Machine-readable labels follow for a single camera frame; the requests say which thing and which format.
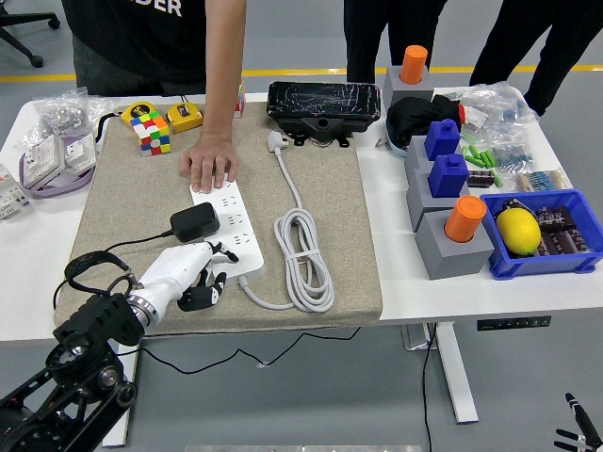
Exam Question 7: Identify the square yellow tape measure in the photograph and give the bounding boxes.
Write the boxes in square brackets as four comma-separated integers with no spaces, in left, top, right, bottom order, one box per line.
[165,95,205,135]

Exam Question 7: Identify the black table control panel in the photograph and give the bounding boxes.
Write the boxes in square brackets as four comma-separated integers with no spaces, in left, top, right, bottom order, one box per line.
[476,315,552,332]

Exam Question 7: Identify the white power cord with plug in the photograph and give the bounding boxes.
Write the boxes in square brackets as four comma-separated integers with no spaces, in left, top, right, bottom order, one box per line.
[237,130,335,313]

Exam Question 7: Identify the white table leg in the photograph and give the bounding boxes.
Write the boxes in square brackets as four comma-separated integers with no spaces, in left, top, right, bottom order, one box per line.
[432,322,481,425]
[102,338,141,448]

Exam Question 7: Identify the grey block with socket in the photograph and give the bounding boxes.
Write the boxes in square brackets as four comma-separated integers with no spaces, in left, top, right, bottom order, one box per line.
[382,64,434,112]
[403,135,437,175]
[414,209,496,282]
[405,167,472,232]

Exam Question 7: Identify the light blue dish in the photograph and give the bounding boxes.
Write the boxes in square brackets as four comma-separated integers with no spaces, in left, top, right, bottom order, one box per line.
[384,117,410,159]

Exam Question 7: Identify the purple tray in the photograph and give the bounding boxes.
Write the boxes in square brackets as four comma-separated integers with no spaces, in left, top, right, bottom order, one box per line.
[18,133,99,199]

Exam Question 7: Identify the yellow lemon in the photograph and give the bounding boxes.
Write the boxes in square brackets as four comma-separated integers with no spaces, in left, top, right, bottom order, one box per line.
[496,207,542,258]

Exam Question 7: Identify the person's left hand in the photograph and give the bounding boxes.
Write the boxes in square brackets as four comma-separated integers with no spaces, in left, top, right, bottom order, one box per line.
[178,134,240,194]

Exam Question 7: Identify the small black clip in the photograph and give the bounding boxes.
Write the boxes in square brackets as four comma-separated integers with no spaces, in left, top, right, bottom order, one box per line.
[501,198,533,217]

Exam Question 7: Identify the white power strip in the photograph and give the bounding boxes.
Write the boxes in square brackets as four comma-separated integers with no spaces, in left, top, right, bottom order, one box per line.
[189,181,266,283]

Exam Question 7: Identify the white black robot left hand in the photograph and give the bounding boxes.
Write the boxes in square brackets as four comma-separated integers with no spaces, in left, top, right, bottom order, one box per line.
[134,240,240,315]

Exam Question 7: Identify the small clear bag blue parts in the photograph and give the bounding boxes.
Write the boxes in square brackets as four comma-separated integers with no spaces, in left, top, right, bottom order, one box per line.
[484,124,538,171]

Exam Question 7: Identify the white socket box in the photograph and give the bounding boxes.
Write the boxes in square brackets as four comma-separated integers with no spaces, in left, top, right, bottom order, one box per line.
[23,134,66,187]
[63,134,98,171]

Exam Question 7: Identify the clear bag of resistors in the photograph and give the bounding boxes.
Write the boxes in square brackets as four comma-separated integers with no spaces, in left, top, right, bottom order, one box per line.
[513,168,574,193]

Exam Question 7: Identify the black hanging cable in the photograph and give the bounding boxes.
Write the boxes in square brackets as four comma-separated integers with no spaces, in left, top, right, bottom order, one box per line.
[420,324,437,452]

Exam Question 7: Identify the blue plastic bin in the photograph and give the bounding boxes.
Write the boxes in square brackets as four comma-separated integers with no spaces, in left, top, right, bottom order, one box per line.
[479,187,603,282]

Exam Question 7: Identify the blue block with knob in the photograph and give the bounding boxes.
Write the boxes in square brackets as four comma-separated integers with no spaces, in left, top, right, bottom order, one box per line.
[423,118,462,162]
[427,153,470,198]

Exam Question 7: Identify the large clear bag blue parts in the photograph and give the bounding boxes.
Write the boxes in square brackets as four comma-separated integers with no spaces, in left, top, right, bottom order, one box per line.
[454,82,541,128]

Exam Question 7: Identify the colourful puzzle cube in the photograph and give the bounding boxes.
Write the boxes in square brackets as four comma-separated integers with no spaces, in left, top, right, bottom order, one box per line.
[130,111,172,157]
[233,78,247,119]

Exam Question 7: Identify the thin black adapter cord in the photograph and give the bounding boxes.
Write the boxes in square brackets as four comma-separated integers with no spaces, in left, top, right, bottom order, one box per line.
[52,228,364,377]

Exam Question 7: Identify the black plug adapter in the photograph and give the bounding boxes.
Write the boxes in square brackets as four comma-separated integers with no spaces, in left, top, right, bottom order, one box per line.
[169,202,221,244]

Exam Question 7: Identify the round yellow tape measure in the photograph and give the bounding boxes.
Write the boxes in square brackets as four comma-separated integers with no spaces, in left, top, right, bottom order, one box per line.
[96,101,160,142]

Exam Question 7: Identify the white circuit breaker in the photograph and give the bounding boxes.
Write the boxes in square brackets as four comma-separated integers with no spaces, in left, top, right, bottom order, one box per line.
[0,162,30,221]

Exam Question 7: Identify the grey box under table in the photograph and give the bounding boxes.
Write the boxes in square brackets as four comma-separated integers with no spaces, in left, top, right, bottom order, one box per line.
[399,323,439,352]

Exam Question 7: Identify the grey-brown mat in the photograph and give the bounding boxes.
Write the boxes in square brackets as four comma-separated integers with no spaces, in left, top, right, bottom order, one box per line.
[52,101,383,339]

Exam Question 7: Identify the person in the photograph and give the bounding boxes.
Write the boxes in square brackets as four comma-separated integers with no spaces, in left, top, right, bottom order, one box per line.
[342,0,448,86]
[468,0,603,117]
[60,0,211,98]

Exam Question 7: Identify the clear bag of screws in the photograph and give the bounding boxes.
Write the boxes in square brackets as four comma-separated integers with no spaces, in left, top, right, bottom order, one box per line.
[31,87,117,142]

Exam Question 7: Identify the black office chair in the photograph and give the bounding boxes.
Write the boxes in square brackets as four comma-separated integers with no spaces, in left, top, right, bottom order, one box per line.
[0,0,61,69]

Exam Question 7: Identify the orange cylinder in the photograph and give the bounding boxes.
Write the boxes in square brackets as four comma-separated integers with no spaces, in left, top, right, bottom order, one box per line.
[444,195,487,245]
[399,44,429,86]

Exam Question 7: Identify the black wrapped case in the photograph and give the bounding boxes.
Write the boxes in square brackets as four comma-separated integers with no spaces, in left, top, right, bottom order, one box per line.
[266,80,382,147]

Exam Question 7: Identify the black cloth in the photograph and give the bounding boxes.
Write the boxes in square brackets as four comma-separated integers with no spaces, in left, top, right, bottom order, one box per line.
[385,93,467,152]

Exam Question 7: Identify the dark brown capacitor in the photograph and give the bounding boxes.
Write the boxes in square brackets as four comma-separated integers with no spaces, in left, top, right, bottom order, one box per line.
[540,229,572,258]
[465,169,496,188]
[535,205,577,231]
[567,229,594,255]

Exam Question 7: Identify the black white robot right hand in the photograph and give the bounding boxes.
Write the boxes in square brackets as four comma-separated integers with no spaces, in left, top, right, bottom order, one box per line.
[553,392,603,452]

